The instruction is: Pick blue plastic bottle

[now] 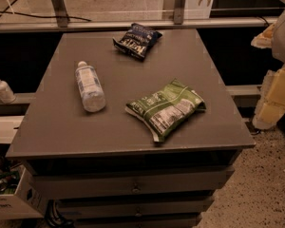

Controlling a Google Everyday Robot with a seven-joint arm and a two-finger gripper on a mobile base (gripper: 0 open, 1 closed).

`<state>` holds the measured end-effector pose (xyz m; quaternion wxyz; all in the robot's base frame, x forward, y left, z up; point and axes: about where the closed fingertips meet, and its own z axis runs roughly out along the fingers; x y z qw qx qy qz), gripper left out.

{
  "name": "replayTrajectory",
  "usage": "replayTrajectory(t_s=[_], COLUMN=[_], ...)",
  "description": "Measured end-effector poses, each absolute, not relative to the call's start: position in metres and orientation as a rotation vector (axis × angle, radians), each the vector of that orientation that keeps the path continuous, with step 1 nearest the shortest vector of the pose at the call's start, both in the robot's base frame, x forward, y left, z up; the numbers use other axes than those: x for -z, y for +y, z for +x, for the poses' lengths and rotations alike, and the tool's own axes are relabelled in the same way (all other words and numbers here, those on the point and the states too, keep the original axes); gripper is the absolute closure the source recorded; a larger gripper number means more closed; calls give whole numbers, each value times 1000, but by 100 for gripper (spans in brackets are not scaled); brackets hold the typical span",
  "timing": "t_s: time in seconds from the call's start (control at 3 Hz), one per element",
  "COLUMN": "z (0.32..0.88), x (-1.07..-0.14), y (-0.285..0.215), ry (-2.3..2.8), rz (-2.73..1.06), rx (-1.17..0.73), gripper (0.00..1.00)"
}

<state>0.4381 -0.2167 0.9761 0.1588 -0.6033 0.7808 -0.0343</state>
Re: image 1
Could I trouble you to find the metal frame rail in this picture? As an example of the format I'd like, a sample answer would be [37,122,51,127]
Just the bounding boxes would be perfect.
[0,0,285,33]

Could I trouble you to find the blue plastic bottle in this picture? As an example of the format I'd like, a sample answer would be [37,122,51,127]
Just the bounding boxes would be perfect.
[75,61,105,112]

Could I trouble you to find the dark blue chip bag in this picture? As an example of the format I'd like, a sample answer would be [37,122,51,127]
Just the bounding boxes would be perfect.
[113,23,162,61]

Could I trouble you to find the grey drawer cabinet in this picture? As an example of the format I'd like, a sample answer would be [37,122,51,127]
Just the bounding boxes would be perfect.
[8,28,254,228]

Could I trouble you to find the white pump dispenser bottle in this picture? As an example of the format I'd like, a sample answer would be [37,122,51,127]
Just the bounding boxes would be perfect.
[0,80,16,104]

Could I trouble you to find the white cardboard box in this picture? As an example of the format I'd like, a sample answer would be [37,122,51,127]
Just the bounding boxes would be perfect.
[0,168,48,219]

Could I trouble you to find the black cable on floor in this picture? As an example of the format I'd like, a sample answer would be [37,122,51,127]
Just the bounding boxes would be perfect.
[0,0,92,23]

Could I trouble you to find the cans in box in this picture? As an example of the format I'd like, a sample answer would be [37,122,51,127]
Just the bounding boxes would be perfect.
[0,169,20,193]

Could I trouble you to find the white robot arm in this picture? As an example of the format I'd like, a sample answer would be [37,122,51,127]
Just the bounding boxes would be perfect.
[251,10,285,130]

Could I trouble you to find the green chip bag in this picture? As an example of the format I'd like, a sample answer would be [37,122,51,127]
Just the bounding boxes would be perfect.
[125,79,206,143]

